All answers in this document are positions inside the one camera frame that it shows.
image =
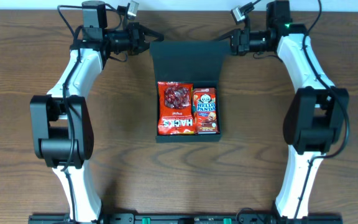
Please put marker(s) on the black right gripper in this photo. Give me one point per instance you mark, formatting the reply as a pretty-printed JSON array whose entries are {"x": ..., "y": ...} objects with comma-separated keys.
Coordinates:
[{"x": 238, "y": 42}]

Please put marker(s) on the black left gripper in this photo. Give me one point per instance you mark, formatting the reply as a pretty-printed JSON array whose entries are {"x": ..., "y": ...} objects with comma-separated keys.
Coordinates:
[{"x": 138, "y": 38}]

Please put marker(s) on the dark green box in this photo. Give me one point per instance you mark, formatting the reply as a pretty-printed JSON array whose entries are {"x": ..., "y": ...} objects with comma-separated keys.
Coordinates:
[{"x": 196, "y": 62}]

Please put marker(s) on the red Hello Panda box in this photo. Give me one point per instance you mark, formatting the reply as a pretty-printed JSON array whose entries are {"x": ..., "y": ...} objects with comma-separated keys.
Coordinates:
[{"x": 205, "y": 110}]

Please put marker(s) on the red Hacks candy bag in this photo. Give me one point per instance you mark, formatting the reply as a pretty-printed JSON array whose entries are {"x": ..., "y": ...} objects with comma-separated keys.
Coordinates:
[{"x": 175, "y": 109}]

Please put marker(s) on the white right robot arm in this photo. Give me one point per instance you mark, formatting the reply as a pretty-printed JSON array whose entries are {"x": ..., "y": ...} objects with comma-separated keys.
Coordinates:
[{"x": 315, "y": 127}]

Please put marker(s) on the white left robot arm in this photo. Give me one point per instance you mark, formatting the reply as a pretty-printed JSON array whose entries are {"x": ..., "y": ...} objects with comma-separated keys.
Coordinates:
[{"x": 61, "y": 127}]

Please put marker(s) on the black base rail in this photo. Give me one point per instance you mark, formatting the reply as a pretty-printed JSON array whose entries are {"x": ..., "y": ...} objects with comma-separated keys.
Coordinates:
[{"x": 185, "y": 218}]

